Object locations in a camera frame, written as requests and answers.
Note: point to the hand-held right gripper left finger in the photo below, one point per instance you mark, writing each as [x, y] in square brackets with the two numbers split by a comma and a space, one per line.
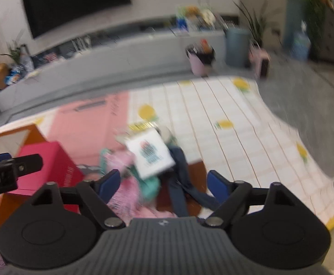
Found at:
[109, 184]

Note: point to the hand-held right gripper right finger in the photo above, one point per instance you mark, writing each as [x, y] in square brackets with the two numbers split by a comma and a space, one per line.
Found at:
[217, 184]

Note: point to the pink fluffy cloth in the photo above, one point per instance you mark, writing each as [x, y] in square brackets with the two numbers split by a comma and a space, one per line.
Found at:
[124, 200]

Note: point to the red box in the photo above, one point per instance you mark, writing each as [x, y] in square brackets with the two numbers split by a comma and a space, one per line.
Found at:
[53, 163]

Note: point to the orange brown box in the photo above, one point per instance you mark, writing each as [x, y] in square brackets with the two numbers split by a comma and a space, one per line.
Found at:
[36, 136]

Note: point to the navy blue cloth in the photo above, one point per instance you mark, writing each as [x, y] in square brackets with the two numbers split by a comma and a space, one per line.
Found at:
[180, 183]

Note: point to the white card packet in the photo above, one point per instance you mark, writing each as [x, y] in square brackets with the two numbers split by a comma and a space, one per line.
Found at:
[151, 153]

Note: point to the lemon print checked tablecloth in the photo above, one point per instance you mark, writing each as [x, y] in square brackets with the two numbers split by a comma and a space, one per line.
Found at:
[227, 126]

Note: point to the pink paper bag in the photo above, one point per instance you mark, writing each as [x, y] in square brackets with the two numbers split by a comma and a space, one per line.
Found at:
[89, 126]

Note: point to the gold striped packet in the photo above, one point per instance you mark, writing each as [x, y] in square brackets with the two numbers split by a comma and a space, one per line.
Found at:
[142, 126]

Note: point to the blue snack packet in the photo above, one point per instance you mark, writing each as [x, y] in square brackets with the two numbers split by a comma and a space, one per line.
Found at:
[13, 76]

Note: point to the small potted plant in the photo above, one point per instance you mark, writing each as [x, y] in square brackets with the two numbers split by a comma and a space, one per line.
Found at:
[15, 54]

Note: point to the grey television console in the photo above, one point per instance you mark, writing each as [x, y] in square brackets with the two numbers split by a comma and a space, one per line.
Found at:
[112, 60]

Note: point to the pink waste bin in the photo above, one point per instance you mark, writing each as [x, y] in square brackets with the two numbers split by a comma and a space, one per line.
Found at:
[198, 61]

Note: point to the pink stool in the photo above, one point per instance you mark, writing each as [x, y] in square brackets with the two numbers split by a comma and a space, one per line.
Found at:
[259, 61]

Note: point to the white router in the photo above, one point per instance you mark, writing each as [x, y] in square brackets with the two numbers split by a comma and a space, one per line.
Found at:
[81, 43]

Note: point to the grey lidded trash can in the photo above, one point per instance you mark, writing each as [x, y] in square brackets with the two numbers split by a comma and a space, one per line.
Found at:
[237, 47]

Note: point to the blue water jug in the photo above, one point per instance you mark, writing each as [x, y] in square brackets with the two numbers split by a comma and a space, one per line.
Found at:
[300, 44]

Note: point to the long leaf potted plant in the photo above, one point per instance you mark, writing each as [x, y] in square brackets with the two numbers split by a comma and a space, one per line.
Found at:
[256, 25]

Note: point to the pile of toys and cards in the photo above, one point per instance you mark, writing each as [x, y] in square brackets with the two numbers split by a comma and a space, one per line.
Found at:
[201, 18]

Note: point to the black flat television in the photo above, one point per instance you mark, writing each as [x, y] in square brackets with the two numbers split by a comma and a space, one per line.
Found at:
[75, 4]

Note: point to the green hanging vine plant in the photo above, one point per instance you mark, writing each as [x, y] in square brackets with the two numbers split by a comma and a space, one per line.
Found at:
[310, 11]

